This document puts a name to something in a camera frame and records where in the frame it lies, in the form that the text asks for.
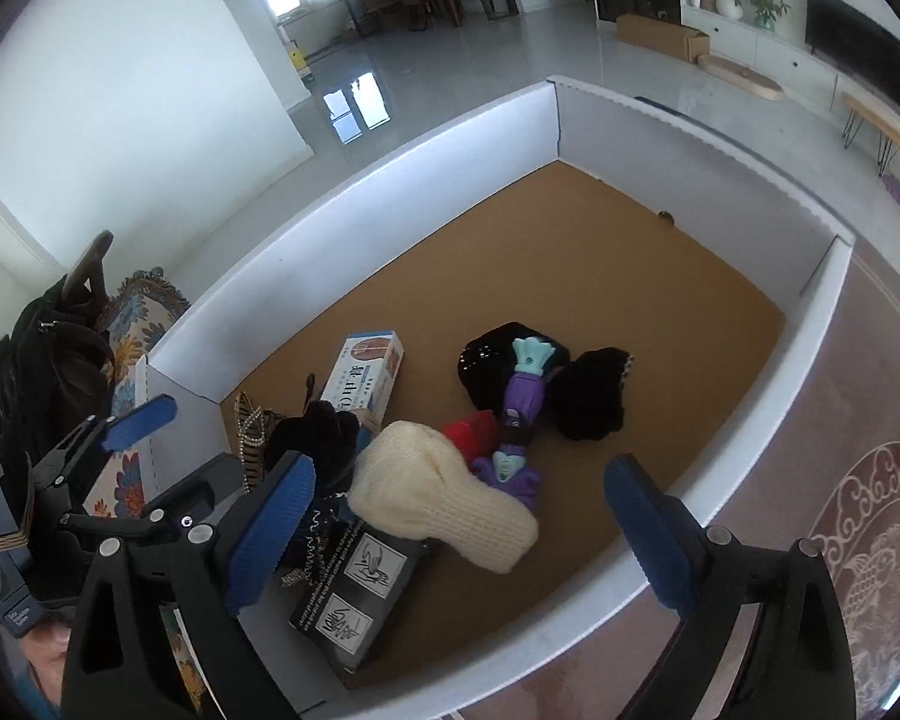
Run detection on brown cardboard box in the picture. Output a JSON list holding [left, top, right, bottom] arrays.
[[615, 13, 710, 66]]

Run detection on beaded chain accessory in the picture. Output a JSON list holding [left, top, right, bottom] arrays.
[[277, 499, 346, 587]]

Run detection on black printed box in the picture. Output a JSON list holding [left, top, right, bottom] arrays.
[[289, 517, 432, 674]]

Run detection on cream knitted hat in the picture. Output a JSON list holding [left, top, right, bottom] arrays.
[[347, 420, 539, 575]]

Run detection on green potted plant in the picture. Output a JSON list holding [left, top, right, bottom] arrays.
[[735, 0, 791, 32]]

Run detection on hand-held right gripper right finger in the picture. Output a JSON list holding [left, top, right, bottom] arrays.
[[604, 454, 860, 720]]

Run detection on purple and teal toy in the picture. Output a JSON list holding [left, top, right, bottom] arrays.
[[502, 336, 554, 436]]

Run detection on floral patterned cloth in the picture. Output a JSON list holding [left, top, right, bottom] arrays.
[[82, 266, 196, 518]]

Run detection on gold rhinestone bangles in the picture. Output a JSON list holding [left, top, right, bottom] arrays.
[[231, 390, 290, 492]]

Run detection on wooden bench with metal legs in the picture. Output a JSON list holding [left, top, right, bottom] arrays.
[[840, 92, 900, 177]]

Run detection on beige round floor mat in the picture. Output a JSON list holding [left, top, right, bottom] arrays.
[[696, 52, 786, 101]]

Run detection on small blue and white box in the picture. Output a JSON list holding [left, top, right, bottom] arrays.
[[319, 330, 406, 421]]

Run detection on red cloth item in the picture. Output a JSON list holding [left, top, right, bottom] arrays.
[[441, 411, 502, 460]]

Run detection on large white cardboard box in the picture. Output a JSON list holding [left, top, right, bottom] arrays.
[[131, 77, 856, 720]]

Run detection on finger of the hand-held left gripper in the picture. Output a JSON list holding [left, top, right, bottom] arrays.
[[28, 393, 179, 494], [58, 454, 248, 552]]

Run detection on black television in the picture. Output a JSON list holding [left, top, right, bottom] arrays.
[[805, 0, 900, 121]]

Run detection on black velvet bow pearl trim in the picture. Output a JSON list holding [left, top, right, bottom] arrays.
[[551, 347, 636, 442]]

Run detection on white television cabinet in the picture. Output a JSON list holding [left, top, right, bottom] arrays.
[[679, 4, 900, 136]]

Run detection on dark carp-pattern glass desktop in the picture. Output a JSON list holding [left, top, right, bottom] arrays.
[[450, 236, 900, 720]]

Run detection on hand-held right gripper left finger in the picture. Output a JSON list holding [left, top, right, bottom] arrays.
[[60, 451, 317, 720]]

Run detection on black bag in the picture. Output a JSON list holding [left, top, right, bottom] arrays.
[[7, 274, 117, 466]]

